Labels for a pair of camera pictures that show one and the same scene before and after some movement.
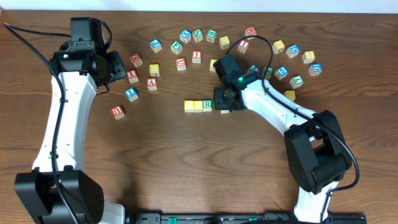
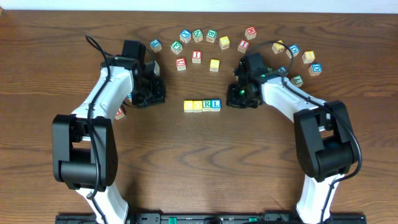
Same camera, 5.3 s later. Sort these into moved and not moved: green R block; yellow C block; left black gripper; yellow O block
Moved: left black gripper
Not moved: green R block; yellow O block; yellow C block
